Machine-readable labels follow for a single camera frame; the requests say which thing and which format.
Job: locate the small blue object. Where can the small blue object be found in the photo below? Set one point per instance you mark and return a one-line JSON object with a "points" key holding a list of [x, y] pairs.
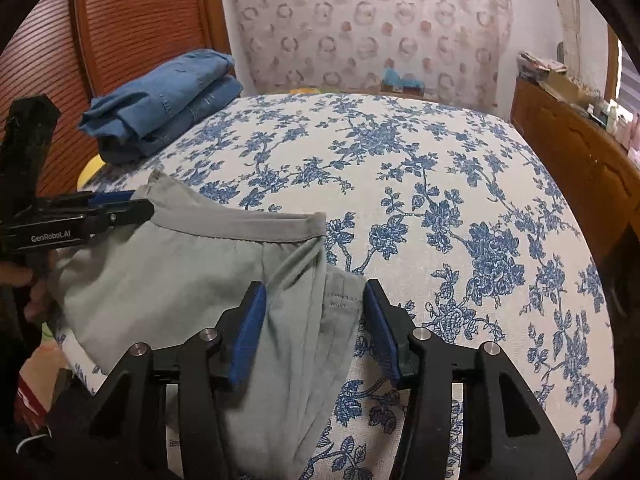
{"points": [[400, 80]]}

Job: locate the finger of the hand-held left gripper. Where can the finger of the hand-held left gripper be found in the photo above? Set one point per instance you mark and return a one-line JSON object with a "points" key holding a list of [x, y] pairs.
{"points": [[130, 211], [112, 199]]}

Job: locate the darker blue folded jeans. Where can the darker blue folded jeans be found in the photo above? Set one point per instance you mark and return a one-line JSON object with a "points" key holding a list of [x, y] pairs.
{"points": [[200, 110]]}

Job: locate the grey-green pants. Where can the grey-green pants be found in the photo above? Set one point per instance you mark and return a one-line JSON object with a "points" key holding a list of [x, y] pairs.
{"points": [[150, 285]]}

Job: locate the yellow cushion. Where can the yellow cushion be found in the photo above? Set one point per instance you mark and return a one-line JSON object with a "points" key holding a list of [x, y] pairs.
{"points": [[92, 172]]}

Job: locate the wooden side cabinet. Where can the wooden side cabinet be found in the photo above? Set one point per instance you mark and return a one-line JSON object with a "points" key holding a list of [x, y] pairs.
{"points": [[570, 160]]}

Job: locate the stack of papers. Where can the stack of papers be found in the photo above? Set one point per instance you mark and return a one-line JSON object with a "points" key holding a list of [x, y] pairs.
{"points": [[540, 66]]}

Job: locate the window with blinds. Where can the window with blinds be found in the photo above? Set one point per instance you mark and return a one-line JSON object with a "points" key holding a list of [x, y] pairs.
{"points": [[627, 70]]}

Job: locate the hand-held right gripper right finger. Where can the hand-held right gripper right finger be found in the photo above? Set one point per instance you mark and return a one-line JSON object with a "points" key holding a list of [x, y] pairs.
{"points": [[382, 335]]}

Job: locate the louvred wooden wardrobe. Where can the louvred wooden wardrobe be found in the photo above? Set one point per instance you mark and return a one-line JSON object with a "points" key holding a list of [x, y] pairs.
{"points": [[125, 35]]}

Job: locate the person's dark clothing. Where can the person's dark clothing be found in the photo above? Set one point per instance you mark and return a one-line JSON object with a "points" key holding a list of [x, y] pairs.
{"points": [[55, 440]]}

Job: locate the group of small bottles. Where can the group of small bottles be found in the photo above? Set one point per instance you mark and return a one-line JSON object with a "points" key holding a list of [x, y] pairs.
{"points": [[617, 122]]}

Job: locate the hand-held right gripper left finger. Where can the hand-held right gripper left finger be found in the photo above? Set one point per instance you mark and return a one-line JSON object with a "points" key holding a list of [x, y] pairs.
{"points": [[247, 335]]}

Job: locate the light blue folded jeans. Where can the light blue folded jeans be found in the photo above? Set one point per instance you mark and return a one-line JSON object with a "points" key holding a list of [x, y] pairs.
{"points": [[160, 90]]}

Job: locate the person's left hand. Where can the person's left hand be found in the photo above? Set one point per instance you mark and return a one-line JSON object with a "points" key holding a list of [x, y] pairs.
{"points": [[15, 275]]}

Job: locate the blue floral bedspread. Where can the blue floral bedspread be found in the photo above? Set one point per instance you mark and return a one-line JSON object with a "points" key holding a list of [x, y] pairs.
{"points": [[425, 185]]}

